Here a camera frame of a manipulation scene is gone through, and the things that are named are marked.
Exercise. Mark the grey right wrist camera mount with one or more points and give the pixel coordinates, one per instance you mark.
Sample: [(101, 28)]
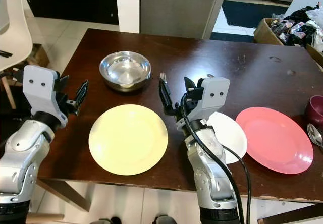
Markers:
[(214, 95)]

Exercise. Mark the black left robot foot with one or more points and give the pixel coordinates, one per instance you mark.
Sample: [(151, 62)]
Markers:
[(106, 220)]

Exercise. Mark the pile of dark bags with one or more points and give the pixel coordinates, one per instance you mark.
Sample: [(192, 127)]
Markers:
[(298, 27)]

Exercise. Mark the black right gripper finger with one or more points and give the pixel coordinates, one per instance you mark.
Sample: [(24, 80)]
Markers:
[(190, 84), (165, 93)]

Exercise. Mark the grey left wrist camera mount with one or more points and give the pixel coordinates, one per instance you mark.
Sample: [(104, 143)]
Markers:
[(40, 88)]

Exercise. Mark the black floor mat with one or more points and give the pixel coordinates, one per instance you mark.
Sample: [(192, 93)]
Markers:
[(252, 13)]

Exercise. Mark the black right robot foot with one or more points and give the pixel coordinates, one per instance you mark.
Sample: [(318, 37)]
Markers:
[(164, 220)]

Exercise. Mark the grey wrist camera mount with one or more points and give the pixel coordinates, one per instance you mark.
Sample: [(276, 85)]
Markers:
[(214, 95), (40, 88)]

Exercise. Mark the black robot foot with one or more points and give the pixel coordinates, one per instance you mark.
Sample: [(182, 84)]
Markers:
[(106, 220), (164, 220)]

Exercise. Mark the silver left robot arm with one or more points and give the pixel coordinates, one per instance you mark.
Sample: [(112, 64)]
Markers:
[(25, 153)]

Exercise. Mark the small white plate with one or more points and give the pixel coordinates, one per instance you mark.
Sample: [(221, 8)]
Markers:
[(229, 135)]

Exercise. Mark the black plastic cutlery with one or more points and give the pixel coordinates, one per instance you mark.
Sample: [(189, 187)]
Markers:
[(5, 54)]

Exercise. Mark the brown cardboard box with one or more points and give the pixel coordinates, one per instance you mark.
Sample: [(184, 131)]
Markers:
[(265, 33)]

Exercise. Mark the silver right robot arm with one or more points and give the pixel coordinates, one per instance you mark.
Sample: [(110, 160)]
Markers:
[(209, 173)]

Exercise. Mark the maroon cup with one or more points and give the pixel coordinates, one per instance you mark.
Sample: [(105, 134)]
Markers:
[(315, 110)]

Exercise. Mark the silver metal fork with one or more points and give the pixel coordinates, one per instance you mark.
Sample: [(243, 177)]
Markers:
[(163, 76)]

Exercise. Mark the grey door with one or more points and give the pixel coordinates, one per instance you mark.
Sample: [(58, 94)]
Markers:
[(179, 7)]

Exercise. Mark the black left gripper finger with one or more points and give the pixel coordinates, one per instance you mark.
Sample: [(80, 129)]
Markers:
[(63, 80), (82, 93)]

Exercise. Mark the white plastic chair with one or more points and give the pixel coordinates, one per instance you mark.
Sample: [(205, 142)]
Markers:
[(12, 27)]

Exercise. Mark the pink round plate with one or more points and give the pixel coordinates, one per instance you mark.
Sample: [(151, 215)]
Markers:
[(275, 140)]

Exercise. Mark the dark brown wooden table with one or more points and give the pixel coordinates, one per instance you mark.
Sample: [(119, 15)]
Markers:
[(232, 57)]

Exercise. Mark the stainless steel bowl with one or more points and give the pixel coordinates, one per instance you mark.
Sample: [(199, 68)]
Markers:
[(125, 70)]

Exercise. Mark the silver metal spoon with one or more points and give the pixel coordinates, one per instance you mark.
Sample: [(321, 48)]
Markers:
[(316, 134)]

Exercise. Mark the yellow round plate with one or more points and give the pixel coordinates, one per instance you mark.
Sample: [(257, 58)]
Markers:
[(127, 140)]

